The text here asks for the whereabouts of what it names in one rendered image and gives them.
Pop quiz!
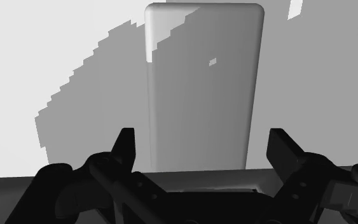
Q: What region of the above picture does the white rounded rectangular slab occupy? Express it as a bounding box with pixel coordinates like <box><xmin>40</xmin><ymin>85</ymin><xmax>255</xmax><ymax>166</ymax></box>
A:
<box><xmin>144</xmin><ymin>3</ymin><xmax>265</xmax><ymax>173</ymax></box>

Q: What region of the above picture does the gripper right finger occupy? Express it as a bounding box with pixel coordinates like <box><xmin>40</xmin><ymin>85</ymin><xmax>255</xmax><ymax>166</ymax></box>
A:
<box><xmin>265</xmin><ymin>128</ymin><xmax>358</xmax><ymax>224</ymax></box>

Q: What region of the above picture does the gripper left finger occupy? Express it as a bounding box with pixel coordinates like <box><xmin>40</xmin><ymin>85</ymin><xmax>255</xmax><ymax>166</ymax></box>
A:
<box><xmin>4</xmin><ymin>127</ymin><xmax>167</xmax><ymax>224</ymax></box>

